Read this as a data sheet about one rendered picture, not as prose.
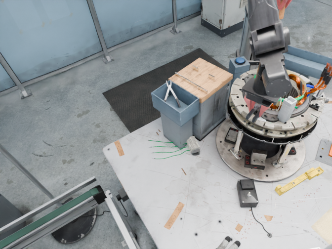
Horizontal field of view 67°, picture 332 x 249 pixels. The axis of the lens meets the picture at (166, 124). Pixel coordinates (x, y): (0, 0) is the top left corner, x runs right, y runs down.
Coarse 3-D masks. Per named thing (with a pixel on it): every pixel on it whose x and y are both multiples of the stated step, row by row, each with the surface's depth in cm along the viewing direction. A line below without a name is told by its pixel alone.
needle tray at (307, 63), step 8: (288, 48) 115; (296, 48) 113; (288, 56) 116; (296, 56) 115; (304, 56) 113; (312, 56) 111; (320, 56) 109; (288, 64) 109; (296, 64) 107; (304, 64) 111; (312, 64) 111; (320, 64) 110; (296, 72) 111; (304, 72) 107; (312, 72) 105; (320, 72) 102
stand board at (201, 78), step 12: (204, 60) 113; (180, 72) 109; (192, 72) 108; (204, 72) 107; (216, 72) 107; (228, 72) 106; (180, 84) 103; (204, 84) 102; (216, 84) 102; (204, 96) 98
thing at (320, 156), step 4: (324, 140) 111; (328, 140) 110; (320, 144) 110; (324, 144) 110; (328, 144) 110; (320, 148) 109; (324, 148) 109; (328, 148) 109; (320, 152) 108; (324, 152) 107; (328, 152) 107; (316, 156) 107; (320, 156) 107; (324, 156) 106; (328, 156) 106; (316, 160) 107; (320, 160) 106; (324, 160) 105; (328, 160) 105; (328, 164) 105
